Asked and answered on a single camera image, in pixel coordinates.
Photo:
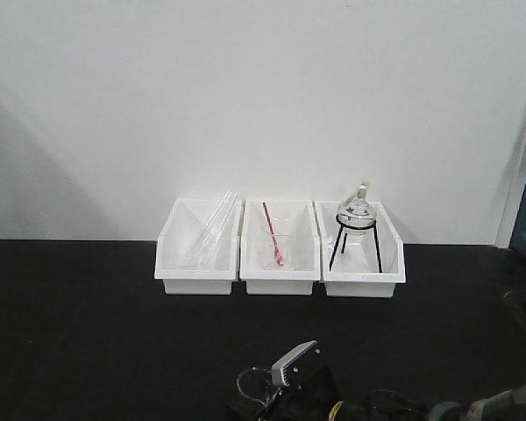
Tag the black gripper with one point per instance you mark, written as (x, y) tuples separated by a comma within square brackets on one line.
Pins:
[(314, 399)]

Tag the clear glass beaker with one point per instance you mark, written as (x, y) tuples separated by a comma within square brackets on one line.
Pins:
[(256, 385)]

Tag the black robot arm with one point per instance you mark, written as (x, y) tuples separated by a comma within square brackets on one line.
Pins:
[(385, 404)]

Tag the small beaker in bin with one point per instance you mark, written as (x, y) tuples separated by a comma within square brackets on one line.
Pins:
[(282, 229)]

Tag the right white plastic bin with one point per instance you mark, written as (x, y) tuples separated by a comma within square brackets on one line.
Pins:
[(370, 265)]

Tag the white plastic bin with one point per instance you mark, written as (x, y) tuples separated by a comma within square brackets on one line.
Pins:
[(305, 268), (183, 225), (370, 265)]

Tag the red striped stirring rod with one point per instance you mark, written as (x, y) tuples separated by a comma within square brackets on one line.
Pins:
[(278, 256)]

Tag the middle white plastic bin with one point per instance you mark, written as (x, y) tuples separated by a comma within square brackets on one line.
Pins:
[(305, 268)]

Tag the clear glass tubes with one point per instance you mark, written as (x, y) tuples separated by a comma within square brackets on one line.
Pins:
[(201, 252)]

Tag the left white plastic bin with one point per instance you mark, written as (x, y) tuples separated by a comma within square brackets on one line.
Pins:
[(183, 225)]

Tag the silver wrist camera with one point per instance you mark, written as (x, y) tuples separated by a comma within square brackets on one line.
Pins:
[(297, 365)]

